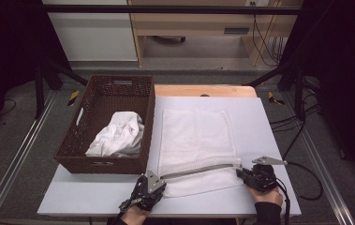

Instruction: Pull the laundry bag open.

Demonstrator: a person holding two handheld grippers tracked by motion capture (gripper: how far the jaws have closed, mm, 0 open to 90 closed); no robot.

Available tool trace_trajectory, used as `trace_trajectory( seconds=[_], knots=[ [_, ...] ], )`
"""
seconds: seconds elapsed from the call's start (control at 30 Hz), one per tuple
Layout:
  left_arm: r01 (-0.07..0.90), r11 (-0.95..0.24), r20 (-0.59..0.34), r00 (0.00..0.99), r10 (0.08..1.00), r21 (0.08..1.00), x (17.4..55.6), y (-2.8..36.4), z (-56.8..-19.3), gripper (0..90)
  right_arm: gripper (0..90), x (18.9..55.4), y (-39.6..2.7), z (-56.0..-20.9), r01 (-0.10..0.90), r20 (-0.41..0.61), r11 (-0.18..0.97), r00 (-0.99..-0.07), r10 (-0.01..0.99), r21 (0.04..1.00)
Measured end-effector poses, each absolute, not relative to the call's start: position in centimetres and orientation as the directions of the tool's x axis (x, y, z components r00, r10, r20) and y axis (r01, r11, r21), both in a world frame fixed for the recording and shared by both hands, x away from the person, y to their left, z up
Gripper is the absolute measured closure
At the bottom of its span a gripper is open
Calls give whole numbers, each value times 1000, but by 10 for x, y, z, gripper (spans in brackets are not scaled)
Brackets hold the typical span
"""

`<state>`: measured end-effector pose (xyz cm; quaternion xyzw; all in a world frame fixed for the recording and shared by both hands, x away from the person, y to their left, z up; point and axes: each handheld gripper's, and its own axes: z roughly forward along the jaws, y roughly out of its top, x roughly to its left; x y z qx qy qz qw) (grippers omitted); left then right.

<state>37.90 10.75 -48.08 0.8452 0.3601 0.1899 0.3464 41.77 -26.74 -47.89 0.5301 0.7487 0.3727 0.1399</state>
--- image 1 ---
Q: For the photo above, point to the person's right hand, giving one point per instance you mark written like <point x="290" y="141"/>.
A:
<point x="269" y="197"/>

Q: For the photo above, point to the wooden desk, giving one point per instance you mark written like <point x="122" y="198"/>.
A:
<point x="190" y="23"/>

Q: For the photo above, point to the aluminium floor rail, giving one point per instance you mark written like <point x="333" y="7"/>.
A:
<point x="322" y="175"/>
<point x="16" y="156"/>

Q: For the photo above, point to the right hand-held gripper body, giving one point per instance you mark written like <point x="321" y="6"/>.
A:
<point x="262" y="178"/>

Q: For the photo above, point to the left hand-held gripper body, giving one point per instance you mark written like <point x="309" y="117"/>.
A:
<point x="153" y="184"/>

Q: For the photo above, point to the black curtain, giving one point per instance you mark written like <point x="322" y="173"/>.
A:
<point x="347" y="62"/>
<point x="9" y="47"/>

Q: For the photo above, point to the light wooden table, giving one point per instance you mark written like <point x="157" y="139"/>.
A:
<point x="181" y="91"/>

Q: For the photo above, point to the person's left hand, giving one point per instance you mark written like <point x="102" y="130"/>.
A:
<point x="133" y="217"/>

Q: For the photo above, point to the white cabinet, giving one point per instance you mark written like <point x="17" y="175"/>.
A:
<point x="94" y="37"/>

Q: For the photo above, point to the yellow black tape marker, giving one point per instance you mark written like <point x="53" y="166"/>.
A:
<point x="272" y="97"/>
<point x="73" y="97"/>

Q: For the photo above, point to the white cloth garment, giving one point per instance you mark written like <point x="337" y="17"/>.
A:
<point x="115" y="134"/>

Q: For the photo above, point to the black metal stand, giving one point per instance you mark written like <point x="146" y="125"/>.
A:
<point x="299" y="93"/>
<point x="39" y="93"/>

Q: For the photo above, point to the black horizontal bar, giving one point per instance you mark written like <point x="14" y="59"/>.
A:
<point x="165" y="9"/>

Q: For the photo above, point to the brown wicker basket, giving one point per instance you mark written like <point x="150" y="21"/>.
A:
<point x="109" y="100"/>

